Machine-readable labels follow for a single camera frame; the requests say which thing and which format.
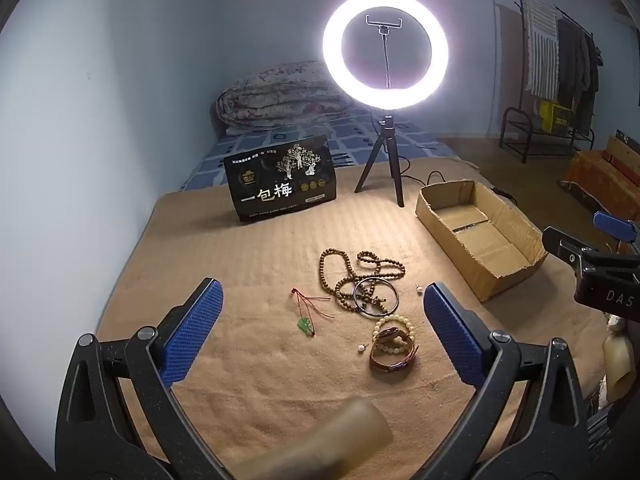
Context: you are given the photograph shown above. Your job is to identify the black power cable with switch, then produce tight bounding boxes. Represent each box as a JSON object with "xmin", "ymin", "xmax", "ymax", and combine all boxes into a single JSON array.
[{"xmin": 399, "ymin": 159, "xmax": 522, "ymax": 206}]

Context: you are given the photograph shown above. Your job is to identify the blue patterned bed sheet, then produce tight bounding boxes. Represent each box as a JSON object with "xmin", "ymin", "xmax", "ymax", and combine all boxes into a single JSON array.
[{"xmin": 180, "ymin": 109, "xmax": 461, "ymax": 191}]

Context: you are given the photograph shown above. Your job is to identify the white ring light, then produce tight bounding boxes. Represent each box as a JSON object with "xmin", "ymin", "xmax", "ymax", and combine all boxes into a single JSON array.
[{"xmin": 322, "ymin": 0, "xmax": 449, "ymax": 110}]

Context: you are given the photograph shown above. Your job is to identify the open cardboard box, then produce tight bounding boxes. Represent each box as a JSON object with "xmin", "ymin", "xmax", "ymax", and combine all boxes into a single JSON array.
[{"xmin": 416, "ymin": 179, "xmax": 547, "ymax": 302}]

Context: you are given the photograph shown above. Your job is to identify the yellow box on rack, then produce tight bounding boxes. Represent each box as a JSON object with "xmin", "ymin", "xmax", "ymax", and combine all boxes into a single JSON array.
[{"xmin": 538, "ymin": 100, "xmax": 572, "ymax": 136}]

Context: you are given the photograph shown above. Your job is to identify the gloved right hand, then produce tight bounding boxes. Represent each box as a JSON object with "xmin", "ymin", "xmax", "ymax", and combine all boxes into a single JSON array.
[{"xmin": 602, "ymin": 314, "xmax": 637, "ymax": 403}]

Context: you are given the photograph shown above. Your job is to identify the black clothes rack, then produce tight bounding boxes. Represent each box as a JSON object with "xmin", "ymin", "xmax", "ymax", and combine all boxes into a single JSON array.
[{"xmin": 499, "ymin": 0, "xmax": 603, "ymax": 162}]

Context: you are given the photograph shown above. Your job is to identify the striped hanging towel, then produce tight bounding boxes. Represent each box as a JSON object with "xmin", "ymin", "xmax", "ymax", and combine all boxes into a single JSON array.
[{"xmin": 522, "ymin": 0, "xmax": 560, "ymax": 101}]

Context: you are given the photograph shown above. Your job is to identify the black printed gift bag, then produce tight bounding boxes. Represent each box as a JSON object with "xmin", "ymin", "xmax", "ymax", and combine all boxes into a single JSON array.
[{"xmin": 224, "ymin": 134, "xmax": 336, "ymax": 222}]

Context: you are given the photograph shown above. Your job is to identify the dark blue bangle ring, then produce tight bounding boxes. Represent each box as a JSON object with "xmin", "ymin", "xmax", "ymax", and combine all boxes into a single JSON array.
[{"xmin": 352, "ymin": 276, "xmax": 400, "ymax": 319}]

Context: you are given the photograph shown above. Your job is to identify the black tripod stand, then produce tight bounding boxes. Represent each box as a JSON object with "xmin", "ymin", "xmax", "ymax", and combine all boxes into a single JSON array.
[{"xmin": 354, "ymin": 13, "xmax": 406, "ymax": 208}]

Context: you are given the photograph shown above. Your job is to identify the dark hanging clothes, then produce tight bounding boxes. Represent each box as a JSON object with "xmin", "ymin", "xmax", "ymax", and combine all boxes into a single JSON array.
[{"xmin": 558, "ymin": 18, "xmax": 603, "ymax": 134}]

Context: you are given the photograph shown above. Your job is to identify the folded floral quilt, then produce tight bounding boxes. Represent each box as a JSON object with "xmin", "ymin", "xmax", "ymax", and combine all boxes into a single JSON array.
[{"xmin": 212, "ymin": 61, "xmax": 354, "ymax": 136}]

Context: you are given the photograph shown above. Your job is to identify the gloved left hand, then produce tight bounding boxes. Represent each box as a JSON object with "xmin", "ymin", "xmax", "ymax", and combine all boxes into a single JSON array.
[{"xmin": 229, "ymin": 396, "xmax": 393, "ymax": 480}]

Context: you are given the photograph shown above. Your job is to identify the orange covered furniture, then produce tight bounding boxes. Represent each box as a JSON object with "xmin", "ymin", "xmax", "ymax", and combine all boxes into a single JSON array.
[{"xmin": 560, "ymin": 131, "xmax": 639, "ymax": 222}]

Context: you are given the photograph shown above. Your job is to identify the green pendant red cord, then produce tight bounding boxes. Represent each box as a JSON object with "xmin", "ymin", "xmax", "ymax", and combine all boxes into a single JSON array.
[{"xmin": 290, "ymin": 287, "xmax": 335, "ymax": 337}]

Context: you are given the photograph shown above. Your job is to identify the cream bead bracelet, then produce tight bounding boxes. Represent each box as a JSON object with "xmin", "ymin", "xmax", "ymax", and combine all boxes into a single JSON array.
[{"xmin": 372, "ymin": 313, "xmax": 419, "ymax": 356}]

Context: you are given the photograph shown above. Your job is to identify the long brown bead necklace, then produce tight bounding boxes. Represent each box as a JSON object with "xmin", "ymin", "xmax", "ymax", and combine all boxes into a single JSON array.
[{"xmin": 319, "ymin": 247, "xmax": 407, "ymax": 314}]

